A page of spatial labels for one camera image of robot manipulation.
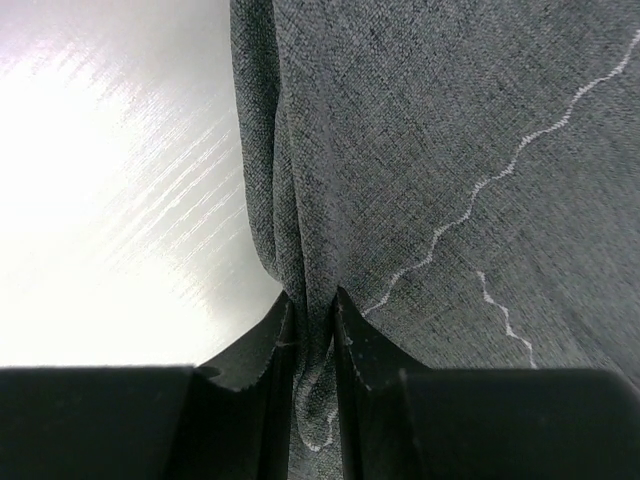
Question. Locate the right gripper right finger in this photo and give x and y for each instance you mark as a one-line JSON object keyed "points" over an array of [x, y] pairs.
{"points": [[400, 419]]}

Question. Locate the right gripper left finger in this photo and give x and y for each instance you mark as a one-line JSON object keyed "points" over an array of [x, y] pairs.
{"points": [[228, 418]]}

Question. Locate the grey cloth napkin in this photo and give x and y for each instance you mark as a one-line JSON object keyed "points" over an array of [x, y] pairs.
{"points": [[467, 170]]}

